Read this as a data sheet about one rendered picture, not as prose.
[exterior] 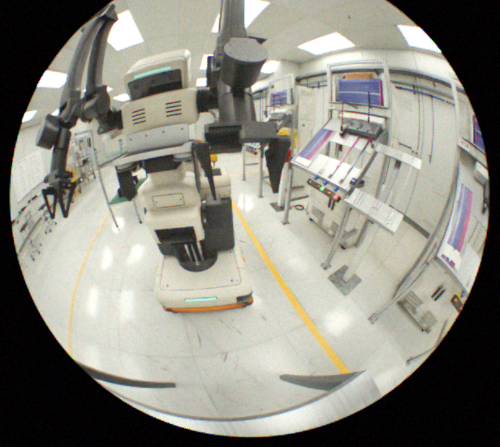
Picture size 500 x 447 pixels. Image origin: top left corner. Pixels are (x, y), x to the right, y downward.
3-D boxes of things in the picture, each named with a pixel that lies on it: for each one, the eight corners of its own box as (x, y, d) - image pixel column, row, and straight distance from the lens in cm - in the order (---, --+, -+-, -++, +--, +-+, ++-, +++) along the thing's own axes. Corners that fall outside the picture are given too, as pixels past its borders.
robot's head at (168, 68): (143, 88, 73) (135, 59, 68) (191, 79, 68) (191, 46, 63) (131, 109, 61) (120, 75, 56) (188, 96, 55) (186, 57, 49)
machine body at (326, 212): (343, 253, 170) (365, 197, 139) (304, 217, 203) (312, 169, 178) (372, 233, 221) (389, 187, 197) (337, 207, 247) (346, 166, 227)
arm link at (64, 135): (75, 129, 49) (66, 135, 53) (61, 120, 46) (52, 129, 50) (71, 155, 46) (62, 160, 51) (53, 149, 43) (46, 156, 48)
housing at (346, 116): (385, 137, 151) (381, 123, 143) (343, 126, 175) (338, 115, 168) (387, 131, 157) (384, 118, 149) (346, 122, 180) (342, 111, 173)
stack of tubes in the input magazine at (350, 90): (381, 105, 148) (379, 77, 155) (337, 101, 174) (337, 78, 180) (385, 109, 159) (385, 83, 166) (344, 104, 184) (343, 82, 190)
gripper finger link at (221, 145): (256, 195, 20) (247, 124, 22) (196, 203, 19) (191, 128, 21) (245, 196, 26) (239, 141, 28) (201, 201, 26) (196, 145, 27)
